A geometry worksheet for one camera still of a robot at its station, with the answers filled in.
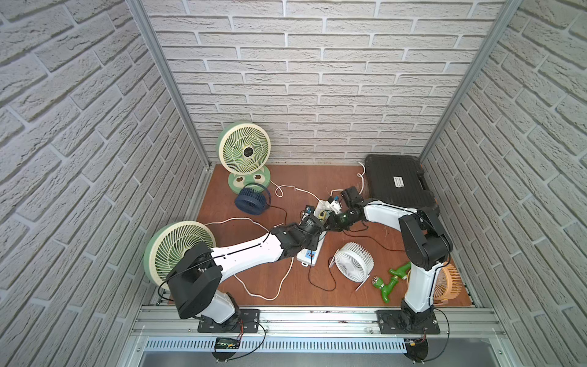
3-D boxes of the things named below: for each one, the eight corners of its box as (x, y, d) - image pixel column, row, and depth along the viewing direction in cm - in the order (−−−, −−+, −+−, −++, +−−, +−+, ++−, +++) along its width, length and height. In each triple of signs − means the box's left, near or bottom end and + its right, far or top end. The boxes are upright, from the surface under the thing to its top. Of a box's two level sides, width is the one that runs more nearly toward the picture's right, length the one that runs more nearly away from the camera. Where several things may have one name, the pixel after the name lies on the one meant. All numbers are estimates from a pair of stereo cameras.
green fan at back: (233, 194, 109) (213, 144, 84) (238, 172, 118) (222, 120, 93) (270, 195, 109) (262, 144, 84) (273, 172, 118) (266, 121, 93)
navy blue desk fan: (238, 215, 100) (234, 204, 93) (243, 193, 108) (239, 181, 100) (264, 215, 100) (262, 204, 93) (267, 193, 108) (265, 181, 101)
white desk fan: (329, 267, 87) (333, 254, 77) (342, 250, 91) (348, 236, 81) (358, 291, 82) (366, 280, 71) (370, 272, 86) (380, 259, 76)
